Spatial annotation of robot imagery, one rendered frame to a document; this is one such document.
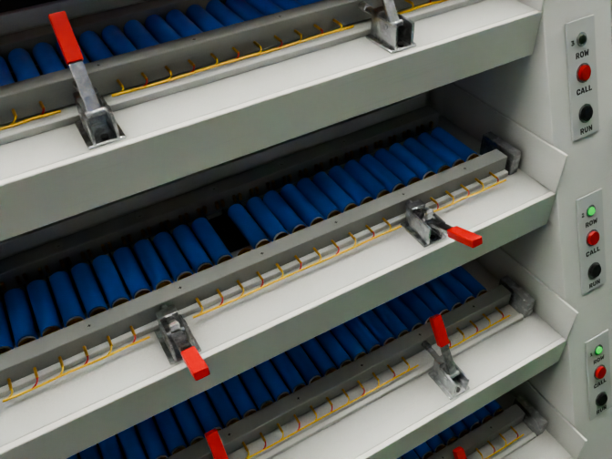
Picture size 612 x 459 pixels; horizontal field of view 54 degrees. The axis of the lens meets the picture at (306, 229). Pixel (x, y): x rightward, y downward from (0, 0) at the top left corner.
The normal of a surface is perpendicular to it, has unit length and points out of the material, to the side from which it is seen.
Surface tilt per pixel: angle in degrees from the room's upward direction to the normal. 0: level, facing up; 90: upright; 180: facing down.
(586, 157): 90
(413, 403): 23
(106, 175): 112
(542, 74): 90
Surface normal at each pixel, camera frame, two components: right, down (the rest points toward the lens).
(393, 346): -0.04, -0.73
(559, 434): -0.87, 0.36
